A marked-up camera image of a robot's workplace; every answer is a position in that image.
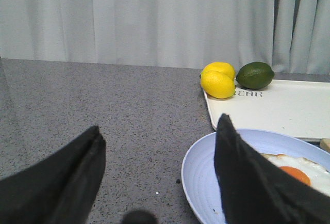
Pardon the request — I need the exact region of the front yellow lemon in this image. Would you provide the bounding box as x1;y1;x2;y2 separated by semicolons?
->
200;71;235;99

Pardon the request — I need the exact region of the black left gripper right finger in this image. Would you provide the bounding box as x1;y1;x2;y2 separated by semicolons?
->
213;114;329;223

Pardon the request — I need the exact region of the green lime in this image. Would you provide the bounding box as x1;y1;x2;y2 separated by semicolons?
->
236;61;275;90

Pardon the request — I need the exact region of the white rectangular tray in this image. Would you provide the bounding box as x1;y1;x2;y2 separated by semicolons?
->
204;79;329;142

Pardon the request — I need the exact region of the bread slice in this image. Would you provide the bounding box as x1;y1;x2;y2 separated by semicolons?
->
320;138;330;153

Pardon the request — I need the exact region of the fried egg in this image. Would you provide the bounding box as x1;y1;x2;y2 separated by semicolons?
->
262;153;329;196

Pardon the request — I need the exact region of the light blue round plate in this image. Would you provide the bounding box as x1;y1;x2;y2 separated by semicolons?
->
181;129;329;223

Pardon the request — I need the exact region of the yellow lemon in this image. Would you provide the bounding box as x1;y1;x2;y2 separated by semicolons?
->
201;61;236;79
200;71;235;99

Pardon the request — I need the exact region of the white curtain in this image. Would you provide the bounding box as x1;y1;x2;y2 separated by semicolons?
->
1;0;329;74

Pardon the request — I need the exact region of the rear yellow lemon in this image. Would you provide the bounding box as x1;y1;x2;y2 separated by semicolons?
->
201;61;236;79

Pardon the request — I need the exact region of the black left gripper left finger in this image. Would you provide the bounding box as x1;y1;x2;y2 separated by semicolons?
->
1;126;106;223

